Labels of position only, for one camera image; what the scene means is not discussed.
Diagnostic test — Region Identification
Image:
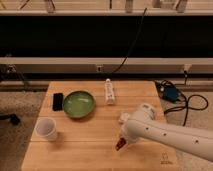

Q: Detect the black floor cable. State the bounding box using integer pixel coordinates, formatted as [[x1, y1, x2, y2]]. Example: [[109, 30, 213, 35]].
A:
[[154, 79, 210, 127]]

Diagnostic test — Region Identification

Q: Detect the green bowl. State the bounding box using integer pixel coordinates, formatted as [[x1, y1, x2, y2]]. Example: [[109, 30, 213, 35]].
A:
[[62, 91, 96, 119]]

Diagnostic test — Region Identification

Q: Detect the white paper cup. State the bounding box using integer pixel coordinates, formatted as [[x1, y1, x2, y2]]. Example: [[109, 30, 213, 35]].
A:
[[35, 118, 57, 141]]

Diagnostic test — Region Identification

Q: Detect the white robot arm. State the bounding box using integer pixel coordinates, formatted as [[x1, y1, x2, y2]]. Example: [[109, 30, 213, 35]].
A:
[[119, 103, 213, 162]]

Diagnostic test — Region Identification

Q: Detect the white tube bottle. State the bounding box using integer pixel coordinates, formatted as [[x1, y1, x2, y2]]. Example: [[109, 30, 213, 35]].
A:
[[105, 79, 115, 105]]

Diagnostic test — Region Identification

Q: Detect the blue power adapter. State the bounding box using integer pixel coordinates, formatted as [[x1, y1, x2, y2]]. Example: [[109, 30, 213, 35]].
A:
[[163, 87, 179, 102]]

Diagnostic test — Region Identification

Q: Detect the black hanging cable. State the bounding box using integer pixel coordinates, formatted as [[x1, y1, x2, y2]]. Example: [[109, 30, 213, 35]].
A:
[[107, 7, 148, 76]]

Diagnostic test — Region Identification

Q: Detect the black chair base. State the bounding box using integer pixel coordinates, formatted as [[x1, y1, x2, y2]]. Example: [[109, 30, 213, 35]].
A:
[[0, 114, 20, 125]]

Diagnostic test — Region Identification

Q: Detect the black phone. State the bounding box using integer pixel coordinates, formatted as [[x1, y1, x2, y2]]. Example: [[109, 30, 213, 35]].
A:
[[52, 93, 63, 111]]

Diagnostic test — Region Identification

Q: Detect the red pepper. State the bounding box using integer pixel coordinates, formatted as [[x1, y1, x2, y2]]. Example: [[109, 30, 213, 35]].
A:
[[115, 138, 126, 151]]

